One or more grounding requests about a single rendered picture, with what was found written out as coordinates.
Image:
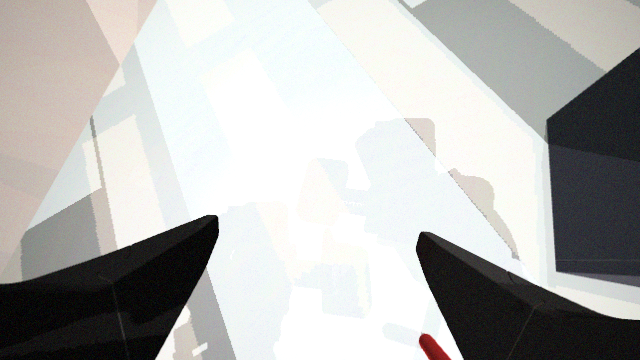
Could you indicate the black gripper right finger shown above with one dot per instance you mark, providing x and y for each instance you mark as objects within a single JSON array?
[{"x": 493, "y": 314}]

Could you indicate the translucent open box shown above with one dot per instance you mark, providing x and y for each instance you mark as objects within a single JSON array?
[{"x": 594, "y": 164}]

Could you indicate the red peg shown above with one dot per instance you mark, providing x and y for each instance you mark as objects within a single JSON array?
[{"x": 432, "y": 349}]

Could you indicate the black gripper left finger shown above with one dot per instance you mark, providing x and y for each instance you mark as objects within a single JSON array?
[{"x": 119, "y": 306}]

